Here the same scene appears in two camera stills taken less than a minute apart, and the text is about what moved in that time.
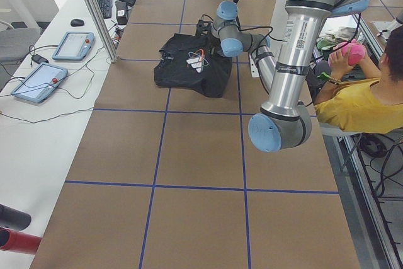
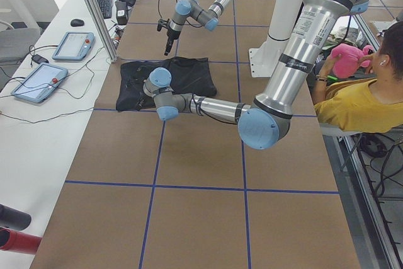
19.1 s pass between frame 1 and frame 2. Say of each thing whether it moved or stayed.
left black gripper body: moved
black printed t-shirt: moved
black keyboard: stayed
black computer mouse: stayed
